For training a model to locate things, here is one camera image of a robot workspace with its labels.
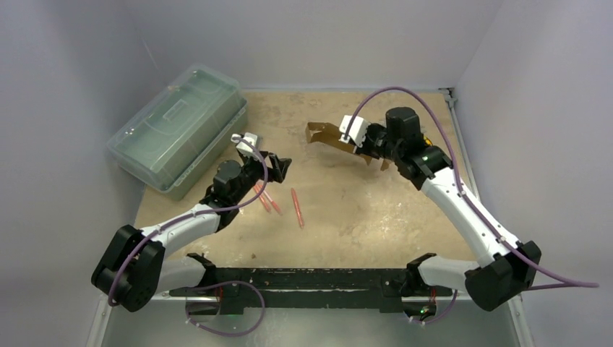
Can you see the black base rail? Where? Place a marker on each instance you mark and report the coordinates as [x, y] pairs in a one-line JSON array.
[[387, 290]]

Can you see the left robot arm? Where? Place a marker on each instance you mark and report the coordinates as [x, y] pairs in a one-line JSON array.
[[134, 266]]

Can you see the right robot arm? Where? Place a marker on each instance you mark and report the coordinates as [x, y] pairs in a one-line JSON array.
[[501, 269]]

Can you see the aluminium frame rail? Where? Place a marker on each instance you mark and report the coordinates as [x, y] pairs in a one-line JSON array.
[[160, 323]]

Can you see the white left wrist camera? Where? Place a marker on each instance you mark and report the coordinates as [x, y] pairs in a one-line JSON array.
[[247, 143]]

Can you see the red pen with label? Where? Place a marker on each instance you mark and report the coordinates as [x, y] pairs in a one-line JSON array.
[[272, 202]]

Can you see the pink pen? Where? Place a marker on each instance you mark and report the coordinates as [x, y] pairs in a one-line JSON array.
[[258, 190]]

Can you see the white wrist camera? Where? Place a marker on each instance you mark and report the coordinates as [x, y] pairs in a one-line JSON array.
[[356, 133], [247, 143]]

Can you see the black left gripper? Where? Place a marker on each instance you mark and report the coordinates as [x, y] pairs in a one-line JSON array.
[[279, 165]]

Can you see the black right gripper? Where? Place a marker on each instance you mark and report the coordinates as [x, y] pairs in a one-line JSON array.
[[363, 149]]

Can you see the clear plastic storage box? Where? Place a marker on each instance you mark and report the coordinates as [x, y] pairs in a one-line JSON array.
[[171, 142]]

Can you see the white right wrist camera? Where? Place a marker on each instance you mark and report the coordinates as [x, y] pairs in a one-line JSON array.
[[356, 133]]

